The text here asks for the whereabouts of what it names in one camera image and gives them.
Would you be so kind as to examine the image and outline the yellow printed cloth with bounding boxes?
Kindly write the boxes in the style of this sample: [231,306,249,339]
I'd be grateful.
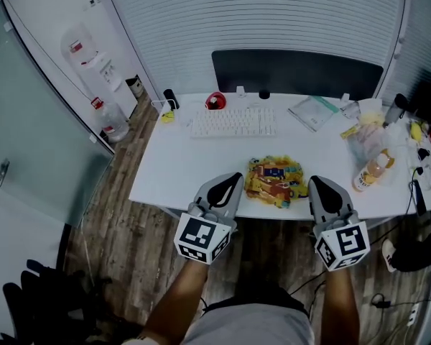
[244,155,310,211]

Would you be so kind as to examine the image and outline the red computer mouse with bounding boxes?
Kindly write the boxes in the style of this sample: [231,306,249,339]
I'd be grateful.
[205,91,227,111]

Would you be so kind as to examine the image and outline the person's black shorts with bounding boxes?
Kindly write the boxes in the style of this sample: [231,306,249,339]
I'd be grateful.
[203,289,308,314]

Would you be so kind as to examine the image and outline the black office chair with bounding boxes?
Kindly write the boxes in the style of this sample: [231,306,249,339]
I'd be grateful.
[1,259,112,345]

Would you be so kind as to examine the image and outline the clear plastic bag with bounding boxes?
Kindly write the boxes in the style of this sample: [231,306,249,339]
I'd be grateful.
[344,98,399,179]

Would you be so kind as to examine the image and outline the clear water jug red cap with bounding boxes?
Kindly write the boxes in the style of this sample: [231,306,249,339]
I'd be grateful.
[91,97,130,143]

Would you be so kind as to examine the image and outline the white keyboard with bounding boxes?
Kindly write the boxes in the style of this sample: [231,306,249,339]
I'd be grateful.
[190,108,278,139]

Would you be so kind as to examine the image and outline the metal door handle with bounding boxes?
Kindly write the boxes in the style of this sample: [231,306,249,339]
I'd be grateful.
[0,158,11,187]

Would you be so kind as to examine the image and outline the black cylinder speaker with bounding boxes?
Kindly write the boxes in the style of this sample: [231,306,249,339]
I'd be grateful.
[163,88,180,110]

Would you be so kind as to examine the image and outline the clear water jug on dispenser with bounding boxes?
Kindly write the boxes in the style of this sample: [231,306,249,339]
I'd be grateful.
[60,22,98,66]

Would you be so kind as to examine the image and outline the orange drink bottle white label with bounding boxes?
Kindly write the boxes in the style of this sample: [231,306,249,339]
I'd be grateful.
[351,155,391,193]

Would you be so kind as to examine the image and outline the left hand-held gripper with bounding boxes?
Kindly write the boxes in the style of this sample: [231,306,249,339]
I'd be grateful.
[172,171,245,265]

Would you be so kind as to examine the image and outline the yellow banana toy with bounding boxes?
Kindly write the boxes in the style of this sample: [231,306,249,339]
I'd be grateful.
[409,120,425,143]

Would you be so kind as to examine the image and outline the white window blinds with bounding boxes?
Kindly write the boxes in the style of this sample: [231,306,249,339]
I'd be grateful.
[103,0,407,96]

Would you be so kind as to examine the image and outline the person's right forearm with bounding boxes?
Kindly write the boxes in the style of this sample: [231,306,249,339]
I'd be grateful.
[321,266,360,345]

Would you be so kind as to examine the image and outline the frosted glass door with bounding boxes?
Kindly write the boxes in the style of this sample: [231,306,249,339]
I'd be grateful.
[0,0,116,229]

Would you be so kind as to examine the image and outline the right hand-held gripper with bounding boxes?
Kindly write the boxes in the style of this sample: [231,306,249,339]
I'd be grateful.
[307,175,371,273]

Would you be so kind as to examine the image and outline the clear document pouch green edge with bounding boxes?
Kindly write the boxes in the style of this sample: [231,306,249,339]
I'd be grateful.
[287,96,340,132]

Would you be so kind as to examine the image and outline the small waste bin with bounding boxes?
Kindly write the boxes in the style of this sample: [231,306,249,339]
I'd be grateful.
[125,75,144,98]

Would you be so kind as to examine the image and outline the person's left forearm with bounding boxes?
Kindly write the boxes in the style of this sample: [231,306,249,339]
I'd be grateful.
[143,259,209,343]

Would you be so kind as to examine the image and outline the grey flask black lid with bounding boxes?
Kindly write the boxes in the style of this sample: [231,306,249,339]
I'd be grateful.
[382,93,409,125]

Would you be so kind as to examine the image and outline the person's grey shirt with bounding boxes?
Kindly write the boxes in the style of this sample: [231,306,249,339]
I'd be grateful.
[121,302,362,345]

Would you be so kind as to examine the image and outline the white power strip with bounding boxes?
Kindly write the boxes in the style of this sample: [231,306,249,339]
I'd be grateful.
[406,302,420,328]

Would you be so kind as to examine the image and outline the white water dispenser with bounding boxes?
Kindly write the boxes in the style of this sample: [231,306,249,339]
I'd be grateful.
[79,52,139,116]

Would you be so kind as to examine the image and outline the clear plastic packet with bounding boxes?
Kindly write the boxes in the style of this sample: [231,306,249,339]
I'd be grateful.
[340,101,362,118]

